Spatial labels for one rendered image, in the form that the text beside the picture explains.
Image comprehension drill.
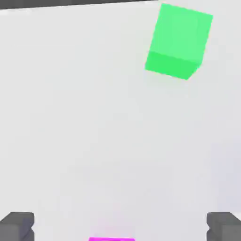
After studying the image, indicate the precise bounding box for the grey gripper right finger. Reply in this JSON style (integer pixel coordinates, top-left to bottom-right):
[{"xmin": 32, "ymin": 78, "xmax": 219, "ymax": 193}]
[{"xmin": 206, "ymin": 211, "xmax": 241, "ymax": 241}]

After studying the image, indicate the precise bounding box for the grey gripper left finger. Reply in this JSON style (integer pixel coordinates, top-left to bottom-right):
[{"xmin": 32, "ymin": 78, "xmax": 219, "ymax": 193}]
[{"xmin": 0, "ymin": 211, "xmax": 35, "ymax": 241}]

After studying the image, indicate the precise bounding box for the small magenta cube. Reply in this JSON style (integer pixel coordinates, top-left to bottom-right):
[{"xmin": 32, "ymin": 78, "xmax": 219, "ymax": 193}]
[{"xmin": 88, "ymin": 237, "xmax": 136, "ymax": 241}]

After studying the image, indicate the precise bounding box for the small green cube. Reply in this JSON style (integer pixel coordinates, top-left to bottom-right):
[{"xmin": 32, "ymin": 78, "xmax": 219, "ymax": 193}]
[{"xmin": 144, "ymin": 2, "xmax": 214, "ymax": 81}]

